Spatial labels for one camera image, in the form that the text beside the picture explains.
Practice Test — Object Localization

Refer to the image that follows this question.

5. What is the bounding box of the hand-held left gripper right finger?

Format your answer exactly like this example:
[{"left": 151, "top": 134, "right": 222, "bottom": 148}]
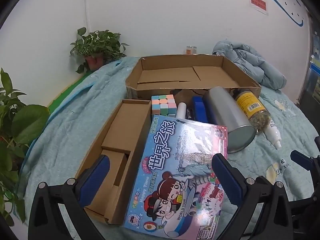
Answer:
[{"left": 211, "top": 153, "right": 293, "bottom": 240}]

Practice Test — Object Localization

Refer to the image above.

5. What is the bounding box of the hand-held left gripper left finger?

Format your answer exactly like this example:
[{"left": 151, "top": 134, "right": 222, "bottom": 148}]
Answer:
[{"left": 28, "top": 154, "right": 110, "bottom": 240}]

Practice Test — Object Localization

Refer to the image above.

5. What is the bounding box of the white plastic spray bottle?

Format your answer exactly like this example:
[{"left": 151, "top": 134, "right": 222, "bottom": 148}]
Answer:
[{"left": 265, "top": 120, "right": 282, "bottom": 151}]

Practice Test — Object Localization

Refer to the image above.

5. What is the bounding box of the cartoon board game box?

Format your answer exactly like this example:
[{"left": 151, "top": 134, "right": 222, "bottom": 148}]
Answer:
[{"left": 122, "top": 114, "right": 228, "bottom": 240}]

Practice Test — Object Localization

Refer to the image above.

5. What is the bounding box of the white handheld fan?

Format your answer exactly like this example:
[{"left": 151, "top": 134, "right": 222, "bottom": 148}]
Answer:
[{"left": 175, "top": 102, "right": 187, "bottom": 119}]

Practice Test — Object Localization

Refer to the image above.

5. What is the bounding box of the large shallow cardboard box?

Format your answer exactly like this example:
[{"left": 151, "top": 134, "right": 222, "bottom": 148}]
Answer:
[{"left": 125, "top": 54, "right": 262, "bottom": 100}]

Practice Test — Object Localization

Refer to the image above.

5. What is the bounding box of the small brown cardboard box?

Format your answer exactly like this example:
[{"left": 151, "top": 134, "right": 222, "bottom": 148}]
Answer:
[{"left": 75, "top": 99, "right": 152, "bottom": 225}]

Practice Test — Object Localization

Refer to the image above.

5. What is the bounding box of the teal blanket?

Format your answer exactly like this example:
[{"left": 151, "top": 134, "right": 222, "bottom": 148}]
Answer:
[{"left": 16, "top": 55, "right": 320, "bottom": 240}]

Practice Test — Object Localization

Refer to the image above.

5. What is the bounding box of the silver metal can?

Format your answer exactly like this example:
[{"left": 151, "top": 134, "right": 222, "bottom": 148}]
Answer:
[{"left": 202, "top": 86, "right": 256, "bottom": 154}]

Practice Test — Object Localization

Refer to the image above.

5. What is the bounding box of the glass door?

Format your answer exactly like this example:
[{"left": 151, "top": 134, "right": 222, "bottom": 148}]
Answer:
[{"left": 299, "top": 12, "right": 320, "bottom": 105}]

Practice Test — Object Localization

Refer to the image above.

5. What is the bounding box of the blue stapler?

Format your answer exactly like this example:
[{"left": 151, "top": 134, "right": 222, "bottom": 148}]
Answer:
[{"left": 186, "top": 96, "right": 210, "bottom": 123}]

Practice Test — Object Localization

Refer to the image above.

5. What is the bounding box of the yellow label glass jar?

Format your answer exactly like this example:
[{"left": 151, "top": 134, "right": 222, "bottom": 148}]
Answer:
[{"left": 232, "top": 89, "right": 272, "bottom": 135}]

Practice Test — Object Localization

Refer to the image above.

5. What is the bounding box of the large leaf green plant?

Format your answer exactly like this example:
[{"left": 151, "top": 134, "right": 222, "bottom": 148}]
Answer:
[{"left": 0, "top": 67, "right": 50, "bottom": 227}]

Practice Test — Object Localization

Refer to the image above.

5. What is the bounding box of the green mat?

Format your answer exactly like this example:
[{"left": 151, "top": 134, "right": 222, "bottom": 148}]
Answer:
[{"left": 47, "top": 76, "right": 89, "bottom": 114}]

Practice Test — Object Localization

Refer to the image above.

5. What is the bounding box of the pastel puzzle cube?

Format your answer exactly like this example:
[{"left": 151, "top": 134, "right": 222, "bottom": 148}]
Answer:
[{"left": 151, "top": 94, "right": 177, "bottom": 117}]

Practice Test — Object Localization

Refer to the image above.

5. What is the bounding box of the light blue puffer jacket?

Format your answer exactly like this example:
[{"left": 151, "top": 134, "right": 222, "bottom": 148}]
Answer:
[{"left": 212, "top": 39, "right": 287, "bottom": 90}]

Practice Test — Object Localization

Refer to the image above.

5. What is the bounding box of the potted green plant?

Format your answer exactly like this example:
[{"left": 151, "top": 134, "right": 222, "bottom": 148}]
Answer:
[{"left": 70, "top": 27, "right": 129, "bottom": 74}]

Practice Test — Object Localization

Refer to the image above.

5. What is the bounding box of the red wall notice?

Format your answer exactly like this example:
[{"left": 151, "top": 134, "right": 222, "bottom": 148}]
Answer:
[{"left": 247, "top": 0, "right": 269, "bottom": 15}]

